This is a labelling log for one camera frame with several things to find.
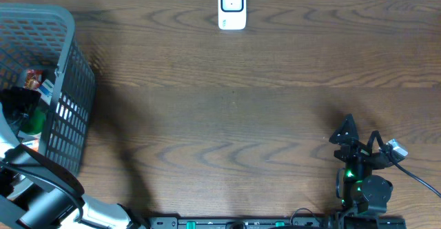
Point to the red Top chocolate bar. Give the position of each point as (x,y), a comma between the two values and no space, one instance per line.
(33,79)

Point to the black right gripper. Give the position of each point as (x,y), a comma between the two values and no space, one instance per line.
(357,150)

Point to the grey plastic basket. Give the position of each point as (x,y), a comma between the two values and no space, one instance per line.
(42,37)

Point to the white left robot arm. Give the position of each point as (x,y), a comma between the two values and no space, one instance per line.
(39,193)

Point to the white Panadol box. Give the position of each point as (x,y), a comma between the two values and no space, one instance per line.
(46,90)

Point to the orange tissue pack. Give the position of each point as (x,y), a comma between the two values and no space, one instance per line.
(32,144)

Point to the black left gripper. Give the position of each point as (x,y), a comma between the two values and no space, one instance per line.
(24,96)

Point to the green lid jar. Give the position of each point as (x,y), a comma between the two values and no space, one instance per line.
(35,123)

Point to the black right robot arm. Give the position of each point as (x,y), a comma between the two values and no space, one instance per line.
(361,192)

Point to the white barcode scanner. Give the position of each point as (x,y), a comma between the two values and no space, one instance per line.
(232,14)

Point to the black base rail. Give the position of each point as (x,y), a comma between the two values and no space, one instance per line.
(306,222)

